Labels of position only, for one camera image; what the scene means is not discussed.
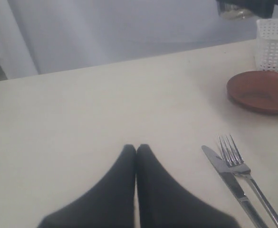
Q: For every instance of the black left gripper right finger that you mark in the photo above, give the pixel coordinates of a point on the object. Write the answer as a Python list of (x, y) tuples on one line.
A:
[(164, 203)]

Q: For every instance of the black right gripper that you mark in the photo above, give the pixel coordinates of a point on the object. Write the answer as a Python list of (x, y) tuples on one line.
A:
[(261, 8)]

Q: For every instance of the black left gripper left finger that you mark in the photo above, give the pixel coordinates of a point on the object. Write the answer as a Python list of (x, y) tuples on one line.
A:
[(109, 204)]

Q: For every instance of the white perforated plastic basket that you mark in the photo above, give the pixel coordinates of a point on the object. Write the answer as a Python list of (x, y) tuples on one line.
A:
[(266, 51)]

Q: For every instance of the silver metal fork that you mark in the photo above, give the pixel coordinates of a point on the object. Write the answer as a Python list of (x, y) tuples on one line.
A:
[(238, 167)]

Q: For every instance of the brown round plate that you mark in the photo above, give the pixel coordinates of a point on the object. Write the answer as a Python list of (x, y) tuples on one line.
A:
[(256, 91)]

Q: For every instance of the silver table knife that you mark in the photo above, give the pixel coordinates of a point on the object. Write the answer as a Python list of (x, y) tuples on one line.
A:
[(222, 169)]

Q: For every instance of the white curtain backdrop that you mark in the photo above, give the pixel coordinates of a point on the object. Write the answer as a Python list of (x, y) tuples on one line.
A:
[(46, 36)]

